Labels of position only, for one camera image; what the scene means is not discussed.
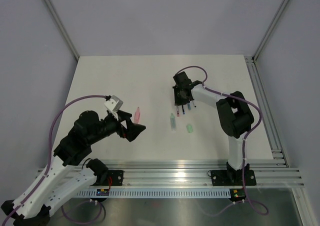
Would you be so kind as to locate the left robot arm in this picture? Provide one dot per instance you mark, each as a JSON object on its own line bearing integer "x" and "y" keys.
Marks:
{"x": 42, "y": 199}

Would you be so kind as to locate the right side aluminium rail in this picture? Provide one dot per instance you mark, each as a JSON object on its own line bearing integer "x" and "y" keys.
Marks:
{"x": 268, "y": 120}

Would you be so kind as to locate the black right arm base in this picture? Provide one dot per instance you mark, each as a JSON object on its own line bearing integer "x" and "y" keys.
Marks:
{"x": 228, "y": 178}

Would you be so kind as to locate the green highlighter cap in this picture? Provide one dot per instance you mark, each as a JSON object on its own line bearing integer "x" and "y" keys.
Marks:
{"x": 189, "y": 128}

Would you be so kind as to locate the green highlighter pen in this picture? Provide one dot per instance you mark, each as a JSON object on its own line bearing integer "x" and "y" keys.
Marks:
{"x": 173, "y": 122}

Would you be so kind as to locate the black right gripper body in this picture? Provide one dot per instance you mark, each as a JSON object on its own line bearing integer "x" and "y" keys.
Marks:
{"x": 179, "y": 99}

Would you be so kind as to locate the aluminium rail frame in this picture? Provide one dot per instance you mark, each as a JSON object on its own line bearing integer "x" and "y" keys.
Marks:
{"x": 269, "y": 173}

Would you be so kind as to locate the aluminium corner post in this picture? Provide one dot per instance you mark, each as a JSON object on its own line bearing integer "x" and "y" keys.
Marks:
{"x": 61, "y": 28}
{"x": 280, "y": 12}

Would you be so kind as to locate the white slotted cable duct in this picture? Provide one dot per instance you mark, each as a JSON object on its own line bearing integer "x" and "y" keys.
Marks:
{"x": 159, "y": 193}

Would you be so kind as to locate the pink highlighter pen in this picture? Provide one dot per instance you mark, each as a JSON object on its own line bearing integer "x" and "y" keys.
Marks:
{"x": 137, "y": 115}

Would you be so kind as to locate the right controller board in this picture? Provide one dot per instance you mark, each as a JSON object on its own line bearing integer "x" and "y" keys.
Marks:
{"x": 238, "y": 194}

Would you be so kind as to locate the left aluminium corner post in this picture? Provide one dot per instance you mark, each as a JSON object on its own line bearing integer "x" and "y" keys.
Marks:
{"x": 61, "y": 28}

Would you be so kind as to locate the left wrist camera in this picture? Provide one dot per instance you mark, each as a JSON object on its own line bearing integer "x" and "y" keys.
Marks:
{"x": 113, "y": 105}

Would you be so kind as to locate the controller board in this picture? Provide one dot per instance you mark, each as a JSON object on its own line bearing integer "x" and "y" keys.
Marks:
{"x": 102, "y": 192}
{"x": 238, "y": 194}

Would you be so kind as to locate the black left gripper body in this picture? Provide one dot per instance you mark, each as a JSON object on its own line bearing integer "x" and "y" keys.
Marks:
{"x": 121, "y": 129}

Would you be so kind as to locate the left controller board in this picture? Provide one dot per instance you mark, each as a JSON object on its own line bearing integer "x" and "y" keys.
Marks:
{"x": 102, "y": 192}

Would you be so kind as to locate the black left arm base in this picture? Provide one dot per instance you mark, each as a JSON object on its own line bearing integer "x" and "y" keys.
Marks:
{"x": 104, "y": 175}

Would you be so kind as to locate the right aluminium corner post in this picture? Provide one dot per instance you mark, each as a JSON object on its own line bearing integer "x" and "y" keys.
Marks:
{"x": 280, "y": 12}

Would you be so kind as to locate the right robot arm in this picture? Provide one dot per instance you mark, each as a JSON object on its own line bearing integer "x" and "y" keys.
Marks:
{"x": 234, "y": 114}

